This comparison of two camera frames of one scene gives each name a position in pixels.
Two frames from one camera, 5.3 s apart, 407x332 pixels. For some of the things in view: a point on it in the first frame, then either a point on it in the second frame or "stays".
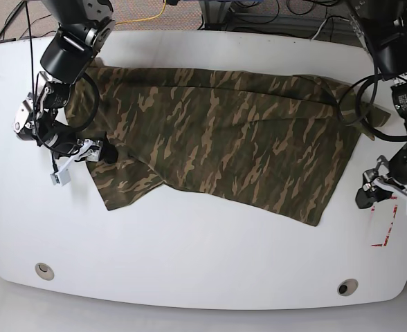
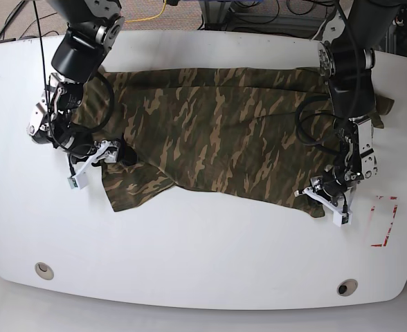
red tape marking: (386, 238) stays
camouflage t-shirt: (277, 141) stays
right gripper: (365, 197) -> (333, 195)
